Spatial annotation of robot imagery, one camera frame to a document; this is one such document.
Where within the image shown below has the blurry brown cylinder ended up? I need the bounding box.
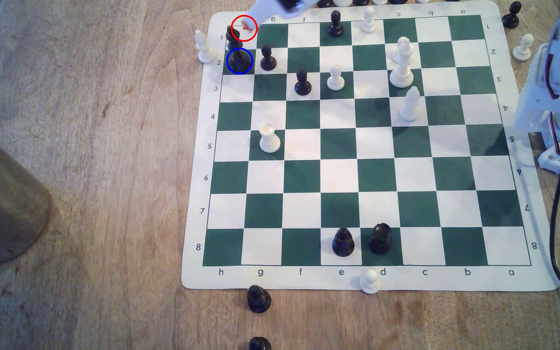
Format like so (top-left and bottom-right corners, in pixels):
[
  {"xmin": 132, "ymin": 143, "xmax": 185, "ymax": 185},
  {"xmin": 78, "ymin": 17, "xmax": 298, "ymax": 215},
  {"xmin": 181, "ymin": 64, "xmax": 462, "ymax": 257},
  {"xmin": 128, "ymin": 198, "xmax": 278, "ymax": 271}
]
[{"xmin": 0, "ymin": 119, "xmax": 52, "ymax": 265}]

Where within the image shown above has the white queen chess piece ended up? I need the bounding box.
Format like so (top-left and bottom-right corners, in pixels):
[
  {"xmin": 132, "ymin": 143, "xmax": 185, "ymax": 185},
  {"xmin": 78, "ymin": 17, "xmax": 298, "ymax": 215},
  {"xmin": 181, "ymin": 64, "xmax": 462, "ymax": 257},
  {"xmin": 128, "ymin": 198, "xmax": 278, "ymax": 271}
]
[{"xmin": 389, "ymin": 40, "xmax": 415, "ymax": 89}]

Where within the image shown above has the black bishop chess piece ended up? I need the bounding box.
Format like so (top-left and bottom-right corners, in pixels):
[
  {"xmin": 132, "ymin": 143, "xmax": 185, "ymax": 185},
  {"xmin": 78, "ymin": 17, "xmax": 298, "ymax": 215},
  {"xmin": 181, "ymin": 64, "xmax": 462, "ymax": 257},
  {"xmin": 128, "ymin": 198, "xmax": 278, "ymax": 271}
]
[{"xmin": 332, "ymin": 227, "xmax": 356, "ymax": 258}]

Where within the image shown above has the white bishop chess piece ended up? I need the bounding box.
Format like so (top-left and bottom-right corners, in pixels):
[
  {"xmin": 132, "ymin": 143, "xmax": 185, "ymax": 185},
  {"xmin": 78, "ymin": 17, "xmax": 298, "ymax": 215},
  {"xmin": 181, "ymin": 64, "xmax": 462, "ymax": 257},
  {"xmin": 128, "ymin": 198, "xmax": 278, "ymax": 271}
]
[
  {"xmin": 195, "ymin": 29, "xmax": 216, "ymax": 64},
  {"xmin": 399, "ymin": 87, "xmax": 422, "ymax": 122}
]

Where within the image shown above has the white pawn chess piece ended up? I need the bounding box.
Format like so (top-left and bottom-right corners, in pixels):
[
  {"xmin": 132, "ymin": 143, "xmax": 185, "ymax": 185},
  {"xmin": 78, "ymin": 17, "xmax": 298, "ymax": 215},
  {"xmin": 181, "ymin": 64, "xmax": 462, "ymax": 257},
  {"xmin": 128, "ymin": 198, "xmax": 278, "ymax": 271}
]
[
  {"xmin": 359, "ymin": 269, "xmax": 381, "ymax": 295},
  {"xmin": 361, "ymin": 6, "xmax": 378, "ymax": 34},
  {"xmin": 512, "ymin": 33, "xmax": 535, "ymax": 62},
  {"xmin": 327, "ymin": 65, "xmax": 346, "ymax": 91},
  {"xmin": 392, "ymin": 37, "xmax": 409, "ymax": 65}
]

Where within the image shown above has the black pawn chess piece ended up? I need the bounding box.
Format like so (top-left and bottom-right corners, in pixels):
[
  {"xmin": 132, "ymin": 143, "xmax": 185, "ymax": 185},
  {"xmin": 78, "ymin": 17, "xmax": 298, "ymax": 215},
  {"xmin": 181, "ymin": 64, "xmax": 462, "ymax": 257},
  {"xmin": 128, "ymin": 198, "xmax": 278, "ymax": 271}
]
[
  {"xmin": 260, "ymin": 45, "xmax": 277, "ymax": 72},
  {"xmin": 327, "ymin": 10, "xmax": 345, "ymax": 38},
  {"xmin": 294, "ymin": 69, "xmax": 313, "ymax": 96},
  {"xmin": 502, "ymin": 1, "xmax": 522, "ymax": 29}
]

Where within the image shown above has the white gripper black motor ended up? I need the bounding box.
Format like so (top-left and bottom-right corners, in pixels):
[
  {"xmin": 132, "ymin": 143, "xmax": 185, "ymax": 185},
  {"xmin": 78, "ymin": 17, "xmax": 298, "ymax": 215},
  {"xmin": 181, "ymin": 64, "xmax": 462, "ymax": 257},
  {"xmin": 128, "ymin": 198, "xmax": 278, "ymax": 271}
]
[{"xmin": 246, "ymin": 0, "xmax": 321, "ymax": 20}]

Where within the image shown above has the black king chess piece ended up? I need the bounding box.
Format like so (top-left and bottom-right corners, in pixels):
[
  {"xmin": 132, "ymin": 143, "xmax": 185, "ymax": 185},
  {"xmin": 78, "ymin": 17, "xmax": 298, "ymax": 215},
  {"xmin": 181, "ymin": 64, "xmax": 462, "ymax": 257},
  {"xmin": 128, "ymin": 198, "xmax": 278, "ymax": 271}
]
[{"xmin": 226, "ymin": 27, "xmax": 254, "ymax": 75}]

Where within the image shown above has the black rook chess piece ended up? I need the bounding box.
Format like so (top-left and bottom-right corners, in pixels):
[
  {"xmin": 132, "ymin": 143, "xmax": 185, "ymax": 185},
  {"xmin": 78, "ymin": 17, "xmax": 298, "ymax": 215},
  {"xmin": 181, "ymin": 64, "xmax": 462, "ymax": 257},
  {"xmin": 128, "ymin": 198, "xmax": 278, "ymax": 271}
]
[{"xmin": 369, "ymin": 223, "xmax": 393, "ymax": 255}]

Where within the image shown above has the white rook chess piece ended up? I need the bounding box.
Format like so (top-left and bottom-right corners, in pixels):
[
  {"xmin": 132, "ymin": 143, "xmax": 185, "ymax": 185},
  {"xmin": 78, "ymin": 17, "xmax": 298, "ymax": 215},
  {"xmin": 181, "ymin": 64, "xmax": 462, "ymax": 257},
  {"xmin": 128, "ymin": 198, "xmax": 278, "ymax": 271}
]
[{"xmin": 259, "ymin": 122, "xmax": 282, "ymax": 154}]

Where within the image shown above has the green and white chess mat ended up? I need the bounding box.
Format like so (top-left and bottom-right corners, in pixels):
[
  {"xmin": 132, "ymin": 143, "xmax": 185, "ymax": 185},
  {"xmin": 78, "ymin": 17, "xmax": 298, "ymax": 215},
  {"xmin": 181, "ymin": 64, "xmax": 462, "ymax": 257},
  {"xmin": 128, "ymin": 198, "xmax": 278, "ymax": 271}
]
[{"xmin": 181, "ymin": 0, "xmax": 560, "ymax": 292}]

